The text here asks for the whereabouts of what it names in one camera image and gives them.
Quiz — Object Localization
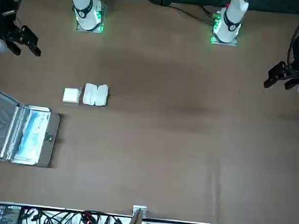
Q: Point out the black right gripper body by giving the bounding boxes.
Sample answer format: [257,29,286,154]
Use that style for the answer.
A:
[0,14,25,44]

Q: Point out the white triangular bandage packet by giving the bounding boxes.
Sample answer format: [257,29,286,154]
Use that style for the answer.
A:
[62,86,82,104]

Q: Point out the white plastic medicine box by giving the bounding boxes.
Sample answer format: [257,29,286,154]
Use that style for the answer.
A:
[82,82,110,107]

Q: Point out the aluminium medical kit case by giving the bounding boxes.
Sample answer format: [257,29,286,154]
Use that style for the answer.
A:
[0,90,63,169]

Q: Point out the blue white mask packet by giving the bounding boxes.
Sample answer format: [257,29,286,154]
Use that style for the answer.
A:
[10,104,51,166]

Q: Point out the black labelled power adapter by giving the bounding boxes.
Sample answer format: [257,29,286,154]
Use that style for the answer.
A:
[0,204,22,224]

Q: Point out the left arm base black cables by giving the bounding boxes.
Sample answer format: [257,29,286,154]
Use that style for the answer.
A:
[167,2,220,27]

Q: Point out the tangled black cables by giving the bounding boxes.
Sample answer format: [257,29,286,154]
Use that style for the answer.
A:
[19,205,133,224]

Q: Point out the aluminium camera post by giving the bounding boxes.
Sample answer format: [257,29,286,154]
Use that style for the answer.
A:
[127,205,148,224]

